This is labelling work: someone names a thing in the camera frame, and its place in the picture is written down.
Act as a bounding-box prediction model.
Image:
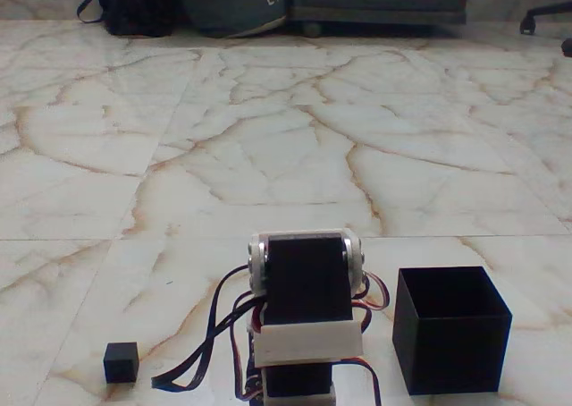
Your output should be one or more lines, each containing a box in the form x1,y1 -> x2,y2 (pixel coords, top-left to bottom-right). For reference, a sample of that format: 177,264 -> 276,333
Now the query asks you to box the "small black cube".
103,341 -> 139,385

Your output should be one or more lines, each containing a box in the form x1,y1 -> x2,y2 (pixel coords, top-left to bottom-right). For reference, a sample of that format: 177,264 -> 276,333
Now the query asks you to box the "black box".
391,266 -> 513,397

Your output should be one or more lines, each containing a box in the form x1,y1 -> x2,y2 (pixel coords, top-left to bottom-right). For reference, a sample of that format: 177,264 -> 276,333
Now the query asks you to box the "grey printed bag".
172,0 -> 290,40

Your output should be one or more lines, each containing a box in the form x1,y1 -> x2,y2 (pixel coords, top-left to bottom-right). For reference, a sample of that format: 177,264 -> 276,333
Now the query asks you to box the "black backpack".
77,0 -> 181,38

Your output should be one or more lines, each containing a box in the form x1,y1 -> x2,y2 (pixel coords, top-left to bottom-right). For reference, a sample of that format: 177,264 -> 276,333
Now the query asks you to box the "black office chair leg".
518,1 -> 572,36

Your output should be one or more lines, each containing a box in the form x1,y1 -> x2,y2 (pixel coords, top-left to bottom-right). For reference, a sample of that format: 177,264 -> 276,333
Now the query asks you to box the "red orange servo cable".
351,268 -> 391,334

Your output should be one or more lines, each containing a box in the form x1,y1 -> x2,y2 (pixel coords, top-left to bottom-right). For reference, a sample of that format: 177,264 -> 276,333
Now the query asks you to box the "dark blue looped cable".
150,265 -> 270,392

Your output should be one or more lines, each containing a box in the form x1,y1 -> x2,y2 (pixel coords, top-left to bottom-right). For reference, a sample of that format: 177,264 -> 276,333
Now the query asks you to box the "black red base cable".
331,355 -> 383,406

